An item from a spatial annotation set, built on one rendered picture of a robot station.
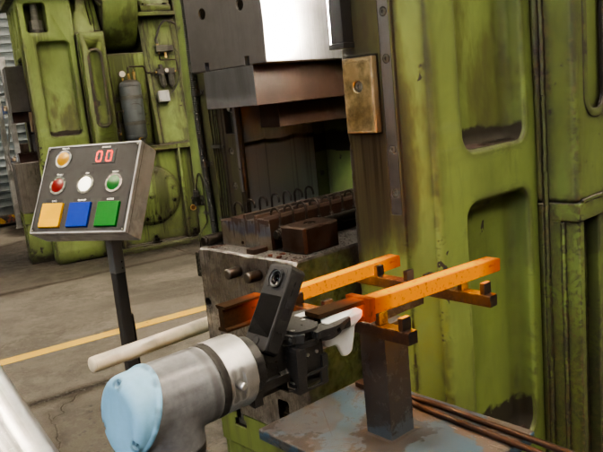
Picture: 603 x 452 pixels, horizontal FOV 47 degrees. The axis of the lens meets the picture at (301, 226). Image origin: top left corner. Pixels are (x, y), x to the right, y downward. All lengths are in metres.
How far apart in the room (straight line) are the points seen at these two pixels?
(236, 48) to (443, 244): 0.67
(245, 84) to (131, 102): 4.82
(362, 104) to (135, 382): 1.00
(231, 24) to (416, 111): 0.50
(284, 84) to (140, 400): 1.13
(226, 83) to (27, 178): 5.05
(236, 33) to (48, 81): 4.88
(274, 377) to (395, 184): 0.80
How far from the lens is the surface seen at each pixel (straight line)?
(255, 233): 1.77
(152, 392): 0.77
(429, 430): 1.32
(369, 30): 1.62
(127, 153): 2.09
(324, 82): 1.85
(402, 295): 1.06
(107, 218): 2.04
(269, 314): 0.88
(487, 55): 1.81
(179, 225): 6.71
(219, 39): 1.78
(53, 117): 6.52
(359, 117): 1.62
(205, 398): 0.80
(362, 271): 1.34
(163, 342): 2.09
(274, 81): 1.73
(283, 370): 0.91
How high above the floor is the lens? 1.29
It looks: 11 degrees down
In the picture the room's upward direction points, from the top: 6 degrees counter-clockwise
